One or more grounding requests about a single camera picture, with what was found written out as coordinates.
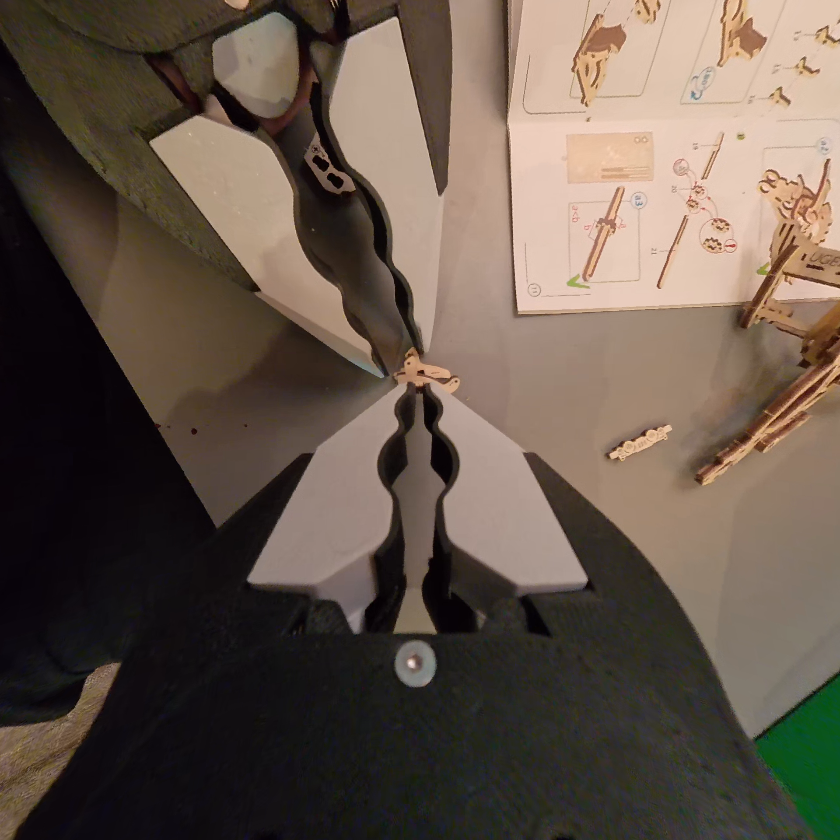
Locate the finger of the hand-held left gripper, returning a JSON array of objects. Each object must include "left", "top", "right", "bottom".
[
  {"left": 307, "top": 16, "right": 448, "bottom": 358},
  {"left": 150, "top": 113, "right": 396, "bottom": 379}
]

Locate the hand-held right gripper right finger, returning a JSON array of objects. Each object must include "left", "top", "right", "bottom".
[{"left": 423, "top": 388, "right": 589, "bottom": 621}]

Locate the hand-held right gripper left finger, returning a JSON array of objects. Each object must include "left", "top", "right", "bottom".
[{"left": 248, "top": 386, "right": 420, "bottom": 632}]

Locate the small hooked wooden part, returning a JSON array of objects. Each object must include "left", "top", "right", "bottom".
[{"left": 394, "top": 348, "right": 462, "bottom": 396}]

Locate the wooden model assembly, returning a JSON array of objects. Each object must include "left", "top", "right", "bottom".
[{"left": 694, "top": 169, "right": 840, "bottom": 488}]

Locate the small flat wooden strip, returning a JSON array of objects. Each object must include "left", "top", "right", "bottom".
[{"left": 606, "top": 424, "right": 673, "bottom": 462}]

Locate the paper instruction booklet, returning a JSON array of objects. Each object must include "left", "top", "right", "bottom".
[{"left": 507, "top": 0, "right": 840, "bottom": 315}]

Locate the dark cloth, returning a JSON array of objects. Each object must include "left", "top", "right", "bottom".
[{"left": 0, "top": 39, "right": 219, "bottom": 726}]

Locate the green mat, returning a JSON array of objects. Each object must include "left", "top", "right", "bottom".
[{"left": 753, "top": 688, "right": 840, "bottom": 840}]

